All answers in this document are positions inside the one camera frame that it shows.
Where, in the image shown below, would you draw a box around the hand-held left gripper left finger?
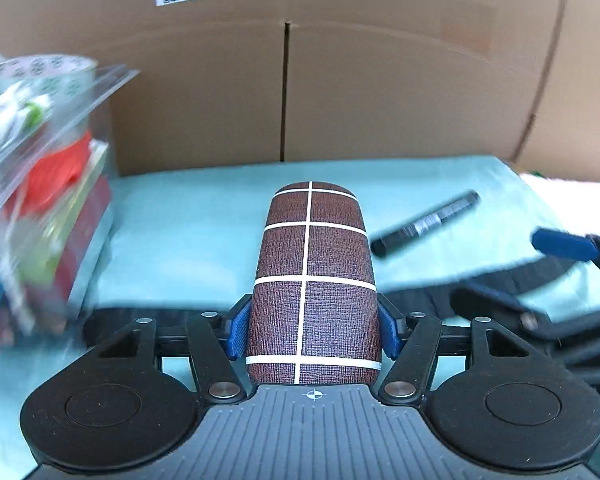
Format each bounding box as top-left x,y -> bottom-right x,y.
96,296 -> 253,405

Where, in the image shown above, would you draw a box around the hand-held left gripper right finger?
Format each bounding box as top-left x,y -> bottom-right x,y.
376,296 -> 533,406

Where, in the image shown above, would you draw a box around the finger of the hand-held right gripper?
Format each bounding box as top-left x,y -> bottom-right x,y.
450,284 -> 552,333
531,227 -> 600,263

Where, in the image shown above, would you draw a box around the brown striped glasses case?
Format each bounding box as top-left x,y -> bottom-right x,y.
245,180 -> 383,386

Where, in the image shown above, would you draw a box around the black marker pen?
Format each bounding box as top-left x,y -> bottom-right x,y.
370,190 -> 482,259

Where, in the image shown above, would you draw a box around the clear bag of items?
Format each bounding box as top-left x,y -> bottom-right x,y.
0,52 -> 141,353

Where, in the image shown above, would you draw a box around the drawstring herb sachet bag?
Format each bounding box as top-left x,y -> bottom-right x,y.
0,85 -> 52,161

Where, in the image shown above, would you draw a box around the white towel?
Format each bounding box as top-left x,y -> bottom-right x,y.
519,172 -> 600,241

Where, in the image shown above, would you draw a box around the teal plastic sheet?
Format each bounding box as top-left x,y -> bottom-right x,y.
0,155 -> 600,480

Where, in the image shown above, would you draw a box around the red box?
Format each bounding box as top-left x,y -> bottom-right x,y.
55,175 -> 114,307

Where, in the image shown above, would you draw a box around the brown cardboard box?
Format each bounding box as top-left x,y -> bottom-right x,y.
0,0 -> 600,186

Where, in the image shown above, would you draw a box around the orange mesh pad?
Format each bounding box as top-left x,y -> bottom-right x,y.
22,130 -> 94,212

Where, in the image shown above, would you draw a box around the patterned clear tape roll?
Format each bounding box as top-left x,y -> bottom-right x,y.
0,54 -> 99,108

